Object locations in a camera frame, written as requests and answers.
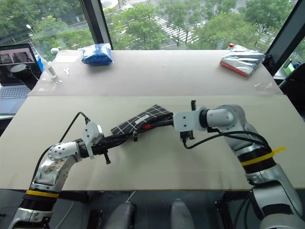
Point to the small green box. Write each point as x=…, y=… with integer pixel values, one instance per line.
x=289, y=69

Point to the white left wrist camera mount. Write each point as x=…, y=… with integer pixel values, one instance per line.
x=91, y=133

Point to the black cylindrical device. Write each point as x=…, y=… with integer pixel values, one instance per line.
x=23, y=76

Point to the black grid-patterned pouch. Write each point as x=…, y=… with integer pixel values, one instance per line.
x=147, y=114

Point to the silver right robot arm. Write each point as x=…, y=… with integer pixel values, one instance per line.
x=224, y=117

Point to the small red cap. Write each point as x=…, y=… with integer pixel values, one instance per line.
x=230, y=45

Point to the white squeeze tube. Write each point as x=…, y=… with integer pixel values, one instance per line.
x=50, y=70

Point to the silver pouch with red edge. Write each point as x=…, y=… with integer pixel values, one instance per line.
x=240, y=59

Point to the small white key-shaped piece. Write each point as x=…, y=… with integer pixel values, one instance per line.
x=67, y=71

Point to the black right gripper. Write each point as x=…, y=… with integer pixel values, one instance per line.
x=187, y=136

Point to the blue plastic bag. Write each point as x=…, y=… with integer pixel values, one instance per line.
x=96, y=55

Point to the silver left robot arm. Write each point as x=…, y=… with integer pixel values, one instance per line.
x=59, y=152

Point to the black slanted window frame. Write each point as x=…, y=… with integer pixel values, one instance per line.
x=286, y=35

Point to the black window pillar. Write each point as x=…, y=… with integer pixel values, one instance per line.
x=95, y=23

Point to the grey rounded shape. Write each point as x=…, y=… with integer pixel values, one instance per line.
x=122, y=217

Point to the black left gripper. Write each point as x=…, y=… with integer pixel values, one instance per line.
x=100, y=145

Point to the white rounded device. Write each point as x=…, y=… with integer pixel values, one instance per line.
x=55, y=50

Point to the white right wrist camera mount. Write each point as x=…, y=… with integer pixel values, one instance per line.
x=188, y=119

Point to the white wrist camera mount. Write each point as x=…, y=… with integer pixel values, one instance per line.
x=188, y=119
x=91, y=133

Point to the laptop computer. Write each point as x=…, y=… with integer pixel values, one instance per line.
x=12, y=95

